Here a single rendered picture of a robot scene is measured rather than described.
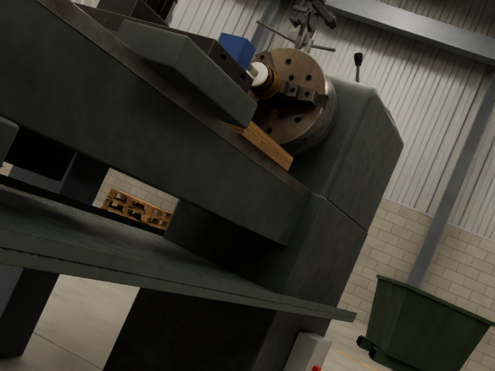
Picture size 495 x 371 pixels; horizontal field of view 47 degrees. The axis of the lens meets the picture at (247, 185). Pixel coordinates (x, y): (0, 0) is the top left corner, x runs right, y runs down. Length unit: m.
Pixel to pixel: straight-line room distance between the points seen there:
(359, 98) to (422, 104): 10.50
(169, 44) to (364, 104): 0.96
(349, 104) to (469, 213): 10.20
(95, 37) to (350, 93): 1.09
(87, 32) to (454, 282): 11.13
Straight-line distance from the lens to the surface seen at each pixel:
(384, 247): 11.68
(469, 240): 11.86
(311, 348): 1.99
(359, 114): 1.81
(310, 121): 1.67
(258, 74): 1.61
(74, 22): 0.88
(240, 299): 1.30
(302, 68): 1.75
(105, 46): 0.93
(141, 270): 0.94
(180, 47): 0.97
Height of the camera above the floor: 0.67
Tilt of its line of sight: 4 degrees up
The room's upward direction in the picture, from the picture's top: 24 degrees clockwise
